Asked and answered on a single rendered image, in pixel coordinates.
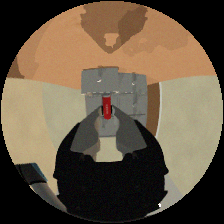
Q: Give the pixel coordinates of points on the red aa battery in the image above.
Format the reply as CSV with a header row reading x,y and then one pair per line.
x,y
106,105

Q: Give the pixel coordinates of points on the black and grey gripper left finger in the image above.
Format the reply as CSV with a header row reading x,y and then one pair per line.
x,y
81,140

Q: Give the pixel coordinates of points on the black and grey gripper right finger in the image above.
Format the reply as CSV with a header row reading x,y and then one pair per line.
x,y
133,137

